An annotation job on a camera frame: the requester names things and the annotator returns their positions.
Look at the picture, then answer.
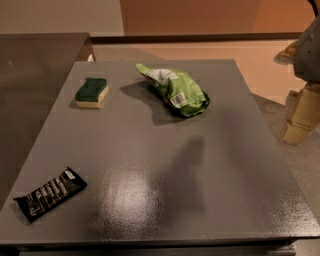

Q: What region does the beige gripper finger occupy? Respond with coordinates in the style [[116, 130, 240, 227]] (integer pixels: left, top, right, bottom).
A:
[[281, 83, 320, 145]]

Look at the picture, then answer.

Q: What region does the green rice chip bag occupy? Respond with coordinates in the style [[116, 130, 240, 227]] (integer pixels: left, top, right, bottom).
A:
[[136, 63, 210, 118]]

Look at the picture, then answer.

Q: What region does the green and yellow sponge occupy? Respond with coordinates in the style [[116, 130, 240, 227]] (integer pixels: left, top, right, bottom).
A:
[[75, 78, 109, 109]]

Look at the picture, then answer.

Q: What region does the black snack bar wrapper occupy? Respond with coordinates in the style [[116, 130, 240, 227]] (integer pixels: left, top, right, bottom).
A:
[[14, 167, 87, 223]]

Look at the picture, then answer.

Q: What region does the dark brown side table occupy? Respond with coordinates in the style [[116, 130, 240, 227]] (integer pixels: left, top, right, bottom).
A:
[[0, 32, 95, 209]]

